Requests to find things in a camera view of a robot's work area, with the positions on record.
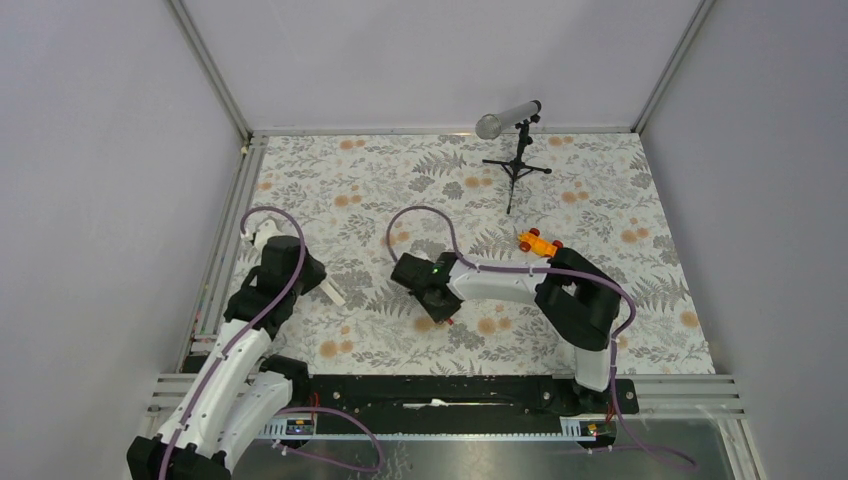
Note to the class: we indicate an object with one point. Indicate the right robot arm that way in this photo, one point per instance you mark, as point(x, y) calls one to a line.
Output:
point(578, 300)

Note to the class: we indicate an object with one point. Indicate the silver microphone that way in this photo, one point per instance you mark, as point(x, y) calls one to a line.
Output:
point(491, 125)

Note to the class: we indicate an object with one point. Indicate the black tripod mic stand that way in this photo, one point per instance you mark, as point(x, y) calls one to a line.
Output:
point(517, 168)

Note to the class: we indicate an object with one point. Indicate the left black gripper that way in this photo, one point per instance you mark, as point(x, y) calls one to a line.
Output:
point(315, 273)

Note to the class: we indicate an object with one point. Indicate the floral table mat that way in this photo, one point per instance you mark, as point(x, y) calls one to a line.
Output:
point(360, 200)

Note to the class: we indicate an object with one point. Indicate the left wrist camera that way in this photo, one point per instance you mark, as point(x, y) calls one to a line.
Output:
point(263, 233)

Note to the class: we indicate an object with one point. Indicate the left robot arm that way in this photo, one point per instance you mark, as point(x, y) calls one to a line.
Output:
point(237, 390)

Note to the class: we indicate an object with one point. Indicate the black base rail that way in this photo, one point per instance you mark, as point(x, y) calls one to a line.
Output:
point(454, 405)

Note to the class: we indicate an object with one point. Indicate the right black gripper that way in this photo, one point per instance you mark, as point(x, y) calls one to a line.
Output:
point(439, 316)

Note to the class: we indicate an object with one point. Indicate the white remote control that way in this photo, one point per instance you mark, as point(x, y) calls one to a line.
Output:
point(333, 292)

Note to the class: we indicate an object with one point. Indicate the orange toy car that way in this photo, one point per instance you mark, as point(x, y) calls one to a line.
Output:
point(531, 241)

